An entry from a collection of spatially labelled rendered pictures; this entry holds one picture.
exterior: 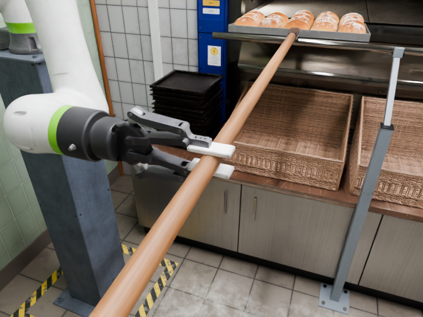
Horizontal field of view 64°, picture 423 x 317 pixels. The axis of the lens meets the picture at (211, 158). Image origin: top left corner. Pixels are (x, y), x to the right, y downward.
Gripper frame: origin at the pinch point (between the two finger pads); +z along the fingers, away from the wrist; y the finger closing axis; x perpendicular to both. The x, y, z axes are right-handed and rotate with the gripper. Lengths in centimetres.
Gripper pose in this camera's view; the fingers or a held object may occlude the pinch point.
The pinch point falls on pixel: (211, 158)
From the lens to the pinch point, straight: 53.5
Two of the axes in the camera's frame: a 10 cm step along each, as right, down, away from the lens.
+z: 9.4, 1.9, -2.8
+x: -3.3, 5.0, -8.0
